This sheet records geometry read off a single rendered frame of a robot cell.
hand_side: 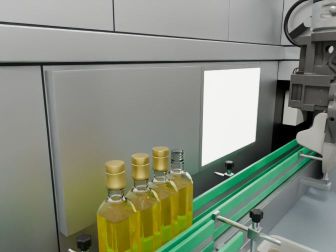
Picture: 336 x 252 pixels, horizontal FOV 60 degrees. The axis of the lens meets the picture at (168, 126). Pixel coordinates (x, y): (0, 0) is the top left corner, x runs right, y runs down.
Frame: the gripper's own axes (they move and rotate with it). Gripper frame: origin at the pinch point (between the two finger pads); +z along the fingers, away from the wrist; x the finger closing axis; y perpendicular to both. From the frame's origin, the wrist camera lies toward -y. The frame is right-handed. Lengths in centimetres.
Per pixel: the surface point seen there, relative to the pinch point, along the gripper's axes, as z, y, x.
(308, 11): -36, 34, -89
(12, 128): -4, 45, 32
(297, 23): -31, 38, -89
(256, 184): 21.9, 25.8, -29.9
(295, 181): 32, 24, -64
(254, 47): -20, 43, -58
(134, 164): 3.2, 29.7, 16.9
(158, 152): 2.1, 29.0, 11.0
